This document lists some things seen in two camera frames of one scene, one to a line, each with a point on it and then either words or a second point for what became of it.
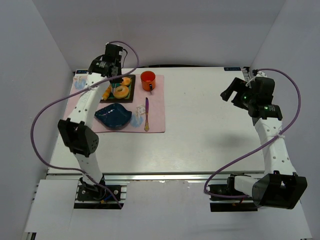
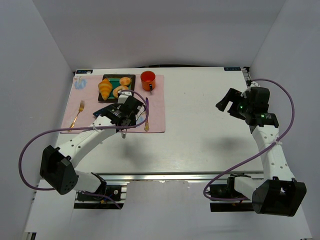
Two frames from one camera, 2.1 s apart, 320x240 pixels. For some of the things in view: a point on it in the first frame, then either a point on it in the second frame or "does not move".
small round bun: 126,81 does not move
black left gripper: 115,80 → 125,121
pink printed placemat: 156,105 does not move
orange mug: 148,80 does not move
